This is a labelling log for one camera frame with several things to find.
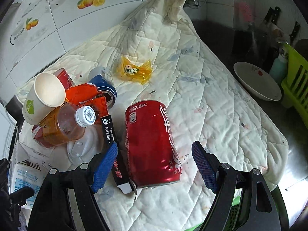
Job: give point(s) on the teal bottle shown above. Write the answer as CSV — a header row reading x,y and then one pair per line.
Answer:
x,y
279,69

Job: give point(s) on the pink brush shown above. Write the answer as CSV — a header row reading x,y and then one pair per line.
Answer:
x,y
245,12

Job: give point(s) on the white paper cup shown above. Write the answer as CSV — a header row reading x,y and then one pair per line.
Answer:
x,y
46,94

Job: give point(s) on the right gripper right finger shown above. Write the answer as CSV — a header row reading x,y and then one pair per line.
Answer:
x,y
257,209

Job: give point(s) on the lime green dish rack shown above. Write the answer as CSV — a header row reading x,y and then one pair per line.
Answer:
x,y
295,83

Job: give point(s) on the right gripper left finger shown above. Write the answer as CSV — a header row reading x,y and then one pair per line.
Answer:
x,y
51,209

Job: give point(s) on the orange plastic bottle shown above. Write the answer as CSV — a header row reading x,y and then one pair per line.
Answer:
x,y
64,124

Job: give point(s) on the black cardboard box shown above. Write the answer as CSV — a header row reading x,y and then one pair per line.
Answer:
x,y
118,167

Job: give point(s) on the red cola can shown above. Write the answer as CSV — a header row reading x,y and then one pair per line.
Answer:
x,y
152,158

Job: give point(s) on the blue silver can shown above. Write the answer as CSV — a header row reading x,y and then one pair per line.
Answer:
x,y
102,79

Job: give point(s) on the green round basket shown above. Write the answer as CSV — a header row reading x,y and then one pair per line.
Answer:
x,y
231,218

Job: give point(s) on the black knife handles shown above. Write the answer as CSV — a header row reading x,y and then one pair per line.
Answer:
x,y
276,28

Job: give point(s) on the white ceramic plate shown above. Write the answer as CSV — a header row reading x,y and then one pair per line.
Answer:
x,y
257,81

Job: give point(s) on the yellow candy wrapper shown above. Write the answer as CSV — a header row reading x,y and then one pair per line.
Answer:
x,y
128,71

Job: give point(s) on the red snack wrapper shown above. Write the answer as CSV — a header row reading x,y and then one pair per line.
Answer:
x,y
88,95

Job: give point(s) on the white quilted cloth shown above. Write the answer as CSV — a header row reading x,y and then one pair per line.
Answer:
x,y
203,99

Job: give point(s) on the clear plastic lid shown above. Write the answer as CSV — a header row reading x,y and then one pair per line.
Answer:
x,y
84,149

